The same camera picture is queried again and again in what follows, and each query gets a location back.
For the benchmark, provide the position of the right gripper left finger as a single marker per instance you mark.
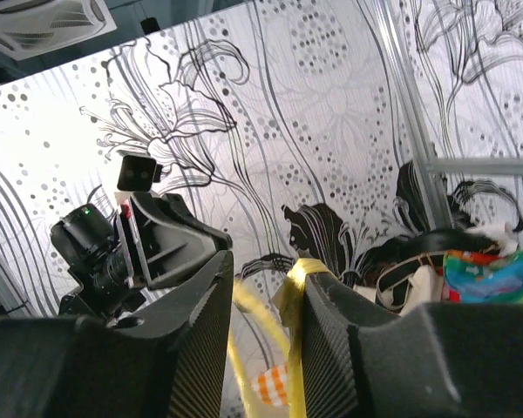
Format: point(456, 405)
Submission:
point(171, 355)

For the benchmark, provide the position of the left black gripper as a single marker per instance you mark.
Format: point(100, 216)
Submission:
point(163, 243)

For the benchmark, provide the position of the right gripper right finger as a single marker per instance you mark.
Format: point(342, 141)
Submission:
point(335, 376)

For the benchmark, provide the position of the yellow trash bag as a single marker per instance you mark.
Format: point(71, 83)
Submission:
point(291, 311)

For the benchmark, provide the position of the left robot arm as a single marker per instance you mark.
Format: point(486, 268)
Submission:
point(90, 245)

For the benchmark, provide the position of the cream canvas tote bag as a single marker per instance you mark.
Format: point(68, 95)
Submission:
point(404, 286)

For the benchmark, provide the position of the orange checkered towel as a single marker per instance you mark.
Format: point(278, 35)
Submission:
point(271, 386)

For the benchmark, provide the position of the colourful printed cloth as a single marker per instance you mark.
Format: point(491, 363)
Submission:
point(484, 278)

